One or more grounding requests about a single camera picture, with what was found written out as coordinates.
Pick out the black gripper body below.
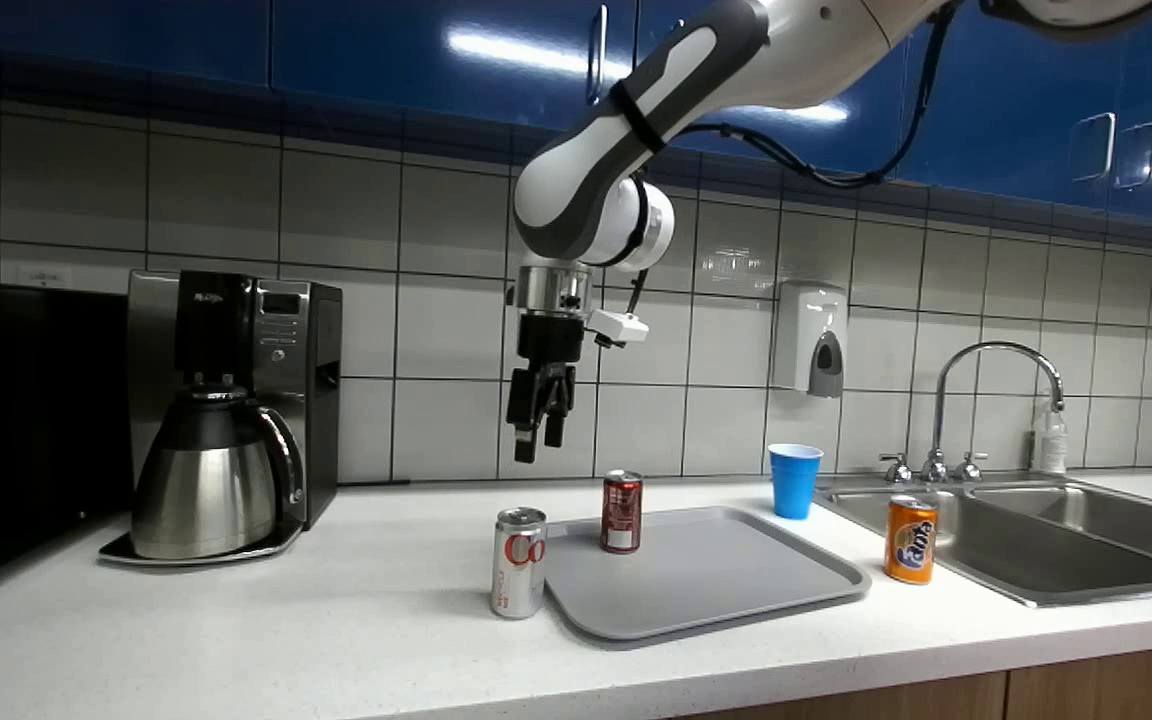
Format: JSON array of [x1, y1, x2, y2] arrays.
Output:
[[517, 309, 591, 392]]

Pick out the dark red soda can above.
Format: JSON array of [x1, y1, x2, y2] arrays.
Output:
[[599, 468, 647, 556]]

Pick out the silver diet cola can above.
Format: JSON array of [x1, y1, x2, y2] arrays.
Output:
[[489, 505, 551, 626]]

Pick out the orange soda can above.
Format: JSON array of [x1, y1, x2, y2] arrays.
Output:
[[884, 493, 940, 590]]

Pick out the gray plastic tray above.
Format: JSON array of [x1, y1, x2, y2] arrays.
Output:
[[539, 505, 874, 649]]

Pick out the black steel coffee maker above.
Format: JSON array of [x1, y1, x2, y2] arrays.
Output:
[[96, 268, 345, 573]]

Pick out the blue plastic cup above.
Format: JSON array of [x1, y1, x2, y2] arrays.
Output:
[[764, 442, 827, 524]]

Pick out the stainless steel coffee carafe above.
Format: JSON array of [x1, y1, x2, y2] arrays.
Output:
[[127, 388, 304, 563]]

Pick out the chrome gooseneck faucet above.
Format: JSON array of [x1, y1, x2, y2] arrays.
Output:
[[929, 335, 1071, 483]]

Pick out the clear soap bottle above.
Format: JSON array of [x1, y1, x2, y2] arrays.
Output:
[[1027, 404, 1071, 480]]

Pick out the black microwave oven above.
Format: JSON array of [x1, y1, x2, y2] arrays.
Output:
[[0, 277, 138, 610]]

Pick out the stainless steel double sink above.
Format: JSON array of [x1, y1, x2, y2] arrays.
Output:
[[819, 478, 1152, 614]]

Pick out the wooden base cabinet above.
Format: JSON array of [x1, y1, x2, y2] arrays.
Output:
[[690, 636, 1152, 720]]

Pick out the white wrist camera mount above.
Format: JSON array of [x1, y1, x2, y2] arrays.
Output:
[[586, 299, 654, 351]]

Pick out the white wall soap dispenser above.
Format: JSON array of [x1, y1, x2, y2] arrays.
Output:
[[774, 281, 854, 402]]

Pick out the metal cabinet door handle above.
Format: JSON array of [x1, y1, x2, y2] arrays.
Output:
[[1125, 115, 1152, 178], [1077, 107, 1120, 185], [586, 0, 614, 105]]

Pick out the blue glossy wall cabinets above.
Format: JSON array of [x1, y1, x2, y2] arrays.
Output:
[[0, 0, 1152, 243]]

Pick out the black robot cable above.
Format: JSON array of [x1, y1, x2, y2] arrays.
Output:
[[677, 0, 969, 193]]

